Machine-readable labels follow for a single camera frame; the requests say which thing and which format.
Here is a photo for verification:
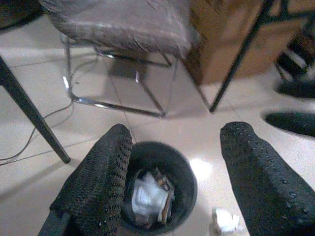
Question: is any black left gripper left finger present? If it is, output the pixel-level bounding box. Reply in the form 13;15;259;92
38;123;133;236

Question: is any brown cardboard box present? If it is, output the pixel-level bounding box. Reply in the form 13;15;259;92
183;0;311;86

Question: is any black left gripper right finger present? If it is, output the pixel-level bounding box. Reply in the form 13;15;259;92
220;121;315;236

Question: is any white paper trash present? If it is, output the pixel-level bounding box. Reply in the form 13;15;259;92
131;168;175;224

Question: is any black table leg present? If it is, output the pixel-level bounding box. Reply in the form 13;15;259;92
0;56;71;165

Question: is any white crumpled paper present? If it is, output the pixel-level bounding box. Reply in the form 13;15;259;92
210;207;241;234

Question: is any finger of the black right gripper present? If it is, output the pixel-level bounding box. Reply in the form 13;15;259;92
262;112;315;138
274;78;315;99

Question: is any thin grey floor cable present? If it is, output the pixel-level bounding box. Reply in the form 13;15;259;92
0;99;74;167

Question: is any grey patterned chrome-frame chair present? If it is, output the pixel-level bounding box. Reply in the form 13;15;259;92
39;0;210;118

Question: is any black desk leg frame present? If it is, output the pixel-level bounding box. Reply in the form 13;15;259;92
209;0;315;113

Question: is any black round rubbish bin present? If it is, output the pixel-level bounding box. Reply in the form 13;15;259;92
120;141;198;234

